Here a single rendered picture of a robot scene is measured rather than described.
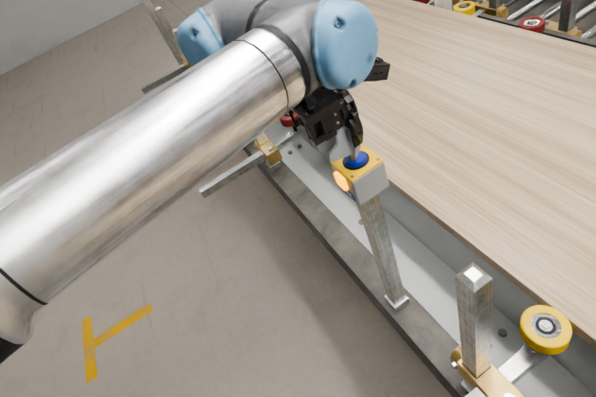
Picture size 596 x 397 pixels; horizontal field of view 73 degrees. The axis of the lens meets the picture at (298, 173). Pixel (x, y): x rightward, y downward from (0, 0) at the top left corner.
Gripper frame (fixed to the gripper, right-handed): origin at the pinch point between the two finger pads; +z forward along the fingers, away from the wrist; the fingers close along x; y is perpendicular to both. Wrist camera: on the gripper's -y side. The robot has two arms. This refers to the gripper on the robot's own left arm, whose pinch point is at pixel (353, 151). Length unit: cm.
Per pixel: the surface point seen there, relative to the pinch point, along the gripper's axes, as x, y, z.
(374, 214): 1.8, 0.4, 15.7
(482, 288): 27.8, 0.2, 8.4
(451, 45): -53, -73, 34
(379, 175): 3.5, -1.7, 4.9
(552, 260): 22.3, -24.3, 34.1
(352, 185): 3.3, 3.5, 3.4
